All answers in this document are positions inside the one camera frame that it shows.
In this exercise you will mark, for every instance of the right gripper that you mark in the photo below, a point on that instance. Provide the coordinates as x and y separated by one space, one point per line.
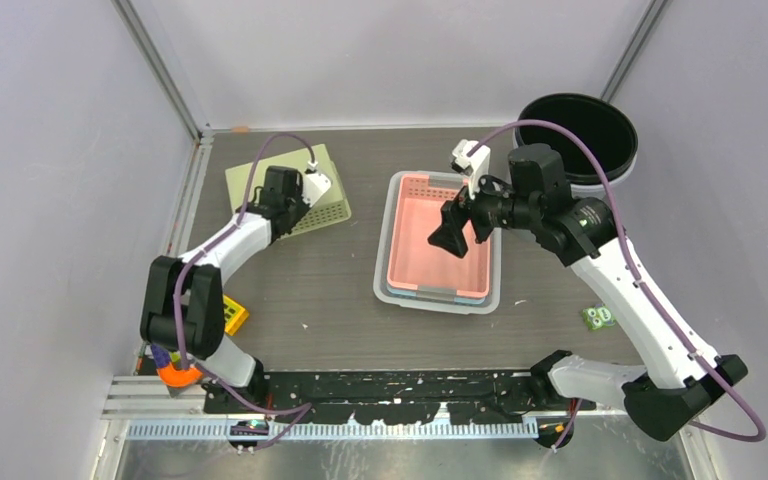
450 233

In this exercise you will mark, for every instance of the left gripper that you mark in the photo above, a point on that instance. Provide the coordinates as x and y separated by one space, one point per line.
303 209

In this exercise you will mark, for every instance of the pink perforated basket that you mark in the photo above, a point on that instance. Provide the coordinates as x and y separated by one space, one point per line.
413 262

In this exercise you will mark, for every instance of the pale green perforated basket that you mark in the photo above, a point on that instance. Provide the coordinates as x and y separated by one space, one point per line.
254 187

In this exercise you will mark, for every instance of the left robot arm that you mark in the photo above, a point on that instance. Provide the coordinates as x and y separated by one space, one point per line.
183 304

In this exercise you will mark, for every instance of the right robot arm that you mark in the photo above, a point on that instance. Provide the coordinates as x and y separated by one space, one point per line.
679 375

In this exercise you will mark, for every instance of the light blue basket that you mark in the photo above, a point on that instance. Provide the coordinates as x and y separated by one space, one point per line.
439 297

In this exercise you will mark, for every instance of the grey outer basket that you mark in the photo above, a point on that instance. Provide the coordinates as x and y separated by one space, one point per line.
380 284

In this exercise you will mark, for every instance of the yellow grid toy block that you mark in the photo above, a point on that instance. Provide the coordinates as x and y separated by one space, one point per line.
235 315

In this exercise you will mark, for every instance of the green owl toy block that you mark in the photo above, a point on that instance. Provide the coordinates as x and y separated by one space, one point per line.
598 317

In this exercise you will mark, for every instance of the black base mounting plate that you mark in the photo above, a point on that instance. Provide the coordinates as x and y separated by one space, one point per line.
470 397

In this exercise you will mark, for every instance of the orange curved toy piece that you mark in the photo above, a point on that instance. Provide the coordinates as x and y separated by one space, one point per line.
175 378

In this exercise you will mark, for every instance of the black grey round bin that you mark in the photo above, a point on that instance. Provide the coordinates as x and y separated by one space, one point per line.
606 131

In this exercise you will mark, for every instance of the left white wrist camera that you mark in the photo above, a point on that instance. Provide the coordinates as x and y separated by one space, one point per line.
315 185

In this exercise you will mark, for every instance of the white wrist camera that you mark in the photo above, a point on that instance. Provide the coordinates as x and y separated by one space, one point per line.
471 160
315 185

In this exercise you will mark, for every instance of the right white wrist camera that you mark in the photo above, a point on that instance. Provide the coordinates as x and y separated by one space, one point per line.
471 160

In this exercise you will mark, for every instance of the slotted cable duct rail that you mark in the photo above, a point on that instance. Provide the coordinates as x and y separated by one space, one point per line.
260 430

